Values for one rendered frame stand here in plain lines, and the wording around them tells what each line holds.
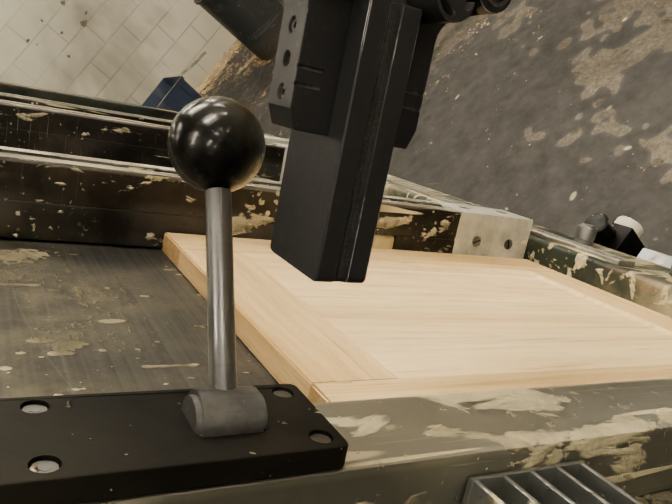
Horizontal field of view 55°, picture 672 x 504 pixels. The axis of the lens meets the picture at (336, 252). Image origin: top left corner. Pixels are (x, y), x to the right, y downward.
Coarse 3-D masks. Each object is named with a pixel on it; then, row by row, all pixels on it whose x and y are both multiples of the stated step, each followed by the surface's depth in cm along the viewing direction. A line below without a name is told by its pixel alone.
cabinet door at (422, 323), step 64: (192, 256) 54; (256, 256) 59; (384, 256) 70; (448, 256) 77; (256, 320) 42; (320, 320) 45; (384, 320) 49; (448, 320) 52; (512, 320) 56; (576, 320) 60; (640, 320) 65; (320, 384) 35; (384, 384) 36; (448, 384) 38; (512, 384) 40; (576, 384) 42
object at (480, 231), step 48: (0, 192) 54; (48, 192) 55; (96, 192) 57; (144, 192) 59; (192, 192) 61; (240, 192) 64; (48, 240) 57; (96, 240) 58; (144, 240) 60; (432, 240) 77; (480, 240) 81
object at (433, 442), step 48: (624, 384) 38; (384, 432) 26; (432, 432) 27; (480, 432) 28; (528, 432) 29; (576, 432) 30; (624, 432) 31; (288, 480) 22; (336, 480) 23; (384, 480) 24; (432, 480) 25; (624, 480) 32
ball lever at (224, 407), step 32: (192, 128) 23; (224, 128) 23; (256, 128) 24; (192, 160) 24; (224, 160) 24; (256, 160) 24; (224, 192) 24; (224, 224) 24; (224, 256) 24; (224, 288) 23; (224, 320) 23; (224, 352) 23; (224, 384) 23; (192, 416) 22; (224, 416) 22; (256, 416) 22
